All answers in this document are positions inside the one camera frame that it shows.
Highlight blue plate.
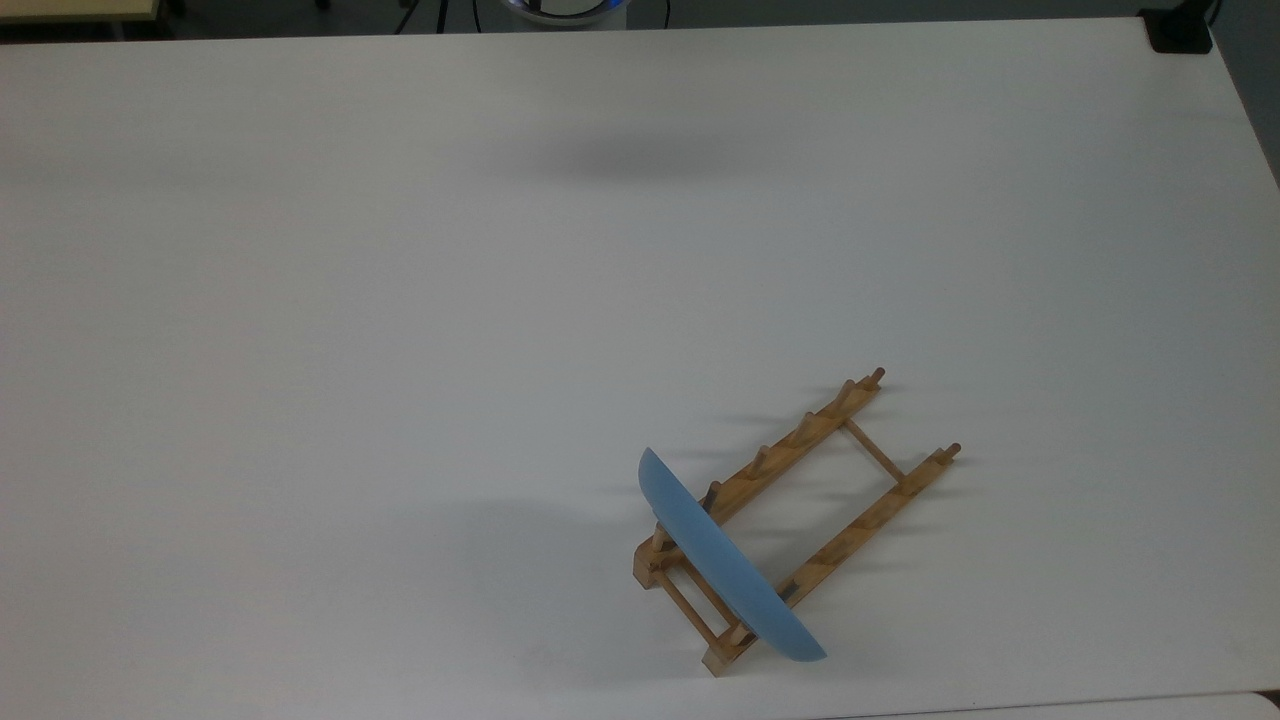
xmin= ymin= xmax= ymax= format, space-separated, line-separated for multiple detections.
xmin=638 ymin=447 xmax=829 ymax=663

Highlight wooden plate rack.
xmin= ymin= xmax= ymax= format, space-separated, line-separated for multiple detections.
xmin=632 ymin=367 xmax=963 ymax=678

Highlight black tripod legs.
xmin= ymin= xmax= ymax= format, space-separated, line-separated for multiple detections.
xmin=393 ymin=0 xmax=453 ymax=36

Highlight yellow wooden table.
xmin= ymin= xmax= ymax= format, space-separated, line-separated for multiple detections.
xmin=0 ymin=0 xmax=163 ymax=27

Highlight black table clamp mount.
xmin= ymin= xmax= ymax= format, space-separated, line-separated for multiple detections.
xmin=1138 ymin=0 xmax=1223 ymax=55

